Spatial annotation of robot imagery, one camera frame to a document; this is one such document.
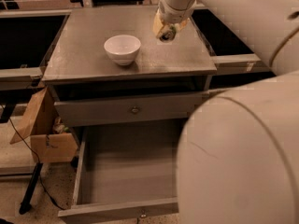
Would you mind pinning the green can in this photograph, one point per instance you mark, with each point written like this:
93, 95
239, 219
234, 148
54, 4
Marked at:
168, 33

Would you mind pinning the white ceramic bowl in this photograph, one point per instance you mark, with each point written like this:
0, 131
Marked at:
122, 49

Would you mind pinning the black stand leg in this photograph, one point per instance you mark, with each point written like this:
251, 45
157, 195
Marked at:
25, 204

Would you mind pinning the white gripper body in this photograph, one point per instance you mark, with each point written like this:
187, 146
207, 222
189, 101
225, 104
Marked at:
172, 15

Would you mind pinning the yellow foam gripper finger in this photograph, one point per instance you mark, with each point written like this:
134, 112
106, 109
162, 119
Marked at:
181, 25
158, 24

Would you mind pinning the grey wooden drawer cabinet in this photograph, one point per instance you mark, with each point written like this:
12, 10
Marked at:
79, 68

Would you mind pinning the brown cardboard box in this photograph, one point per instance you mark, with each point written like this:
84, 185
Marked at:
37, 124

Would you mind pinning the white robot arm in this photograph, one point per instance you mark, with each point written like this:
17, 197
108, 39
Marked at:
238, 155

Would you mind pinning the grey top drawer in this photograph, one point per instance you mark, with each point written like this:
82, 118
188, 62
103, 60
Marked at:
129, 108

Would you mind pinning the open grey middle drawer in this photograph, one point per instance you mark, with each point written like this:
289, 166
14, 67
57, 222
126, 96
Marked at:
126, 171

